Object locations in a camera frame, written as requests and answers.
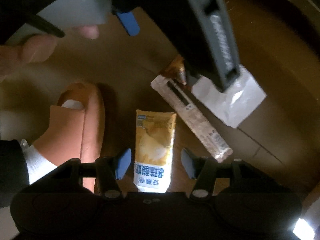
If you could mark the round dark furniture base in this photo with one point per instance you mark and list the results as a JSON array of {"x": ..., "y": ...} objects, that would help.
[{"x": 287, "y": 2}]

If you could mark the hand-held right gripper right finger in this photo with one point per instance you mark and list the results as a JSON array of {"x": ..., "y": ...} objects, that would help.
[{"x": 188, "y": 162}]

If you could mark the person's foot white sock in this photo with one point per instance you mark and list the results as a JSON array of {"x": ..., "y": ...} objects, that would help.
[{"x": 40, "y": 162}]

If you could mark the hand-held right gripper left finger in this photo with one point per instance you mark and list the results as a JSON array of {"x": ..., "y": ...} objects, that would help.
[{"x": 123, "y": 164}]

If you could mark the dark trouser leg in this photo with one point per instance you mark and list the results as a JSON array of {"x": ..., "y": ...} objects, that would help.
[{"x": 12, "y": 170}]

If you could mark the orange slipper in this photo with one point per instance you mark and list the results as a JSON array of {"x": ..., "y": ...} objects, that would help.
[{"x": 91, "y": 130}]

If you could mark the silver foil packet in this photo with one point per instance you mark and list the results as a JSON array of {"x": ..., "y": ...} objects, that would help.
[{"x": 240, "y": 102}]

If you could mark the yellow white yoghurt pouch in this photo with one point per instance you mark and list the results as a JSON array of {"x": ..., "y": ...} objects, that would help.
[{"x": 153, "y": 150}]

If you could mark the person's left hand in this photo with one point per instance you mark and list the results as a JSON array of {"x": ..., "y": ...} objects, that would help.
[{"x": 27, "y": 50}]

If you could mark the long silver brown wrapper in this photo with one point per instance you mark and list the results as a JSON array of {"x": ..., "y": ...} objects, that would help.
[{"x": 197, "y": 125}]

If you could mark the golden wrapper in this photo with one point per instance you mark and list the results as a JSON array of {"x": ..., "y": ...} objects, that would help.
[{"x": 175, "y": 68}]

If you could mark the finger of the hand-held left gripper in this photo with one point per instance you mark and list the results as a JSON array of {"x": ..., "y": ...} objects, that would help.
[{"x": 128, "y": 22}]

